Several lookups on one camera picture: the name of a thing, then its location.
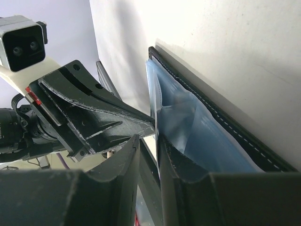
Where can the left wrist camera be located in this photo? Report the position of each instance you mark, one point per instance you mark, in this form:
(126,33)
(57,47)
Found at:
(22,42)

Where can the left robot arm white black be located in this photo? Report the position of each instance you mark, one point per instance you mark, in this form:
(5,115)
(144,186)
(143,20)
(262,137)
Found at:
(21,135)

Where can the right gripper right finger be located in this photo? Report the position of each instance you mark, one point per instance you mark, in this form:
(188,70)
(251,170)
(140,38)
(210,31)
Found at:
(192,196)

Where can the left aluminium table rail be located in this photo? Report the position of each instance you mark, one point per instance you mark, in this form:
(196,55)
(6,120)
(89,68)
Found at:
(105,80)

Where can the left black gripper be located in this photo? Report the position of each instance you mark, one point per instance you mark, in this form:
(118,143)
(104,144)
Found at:
(94,120)

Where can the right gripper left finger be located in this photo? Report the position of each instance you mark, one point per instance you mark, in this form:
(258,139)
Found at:
(103,196)

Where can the black leather card holder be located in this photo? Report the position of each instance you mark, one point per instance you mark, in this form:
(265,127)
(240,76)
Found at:
(200,129)

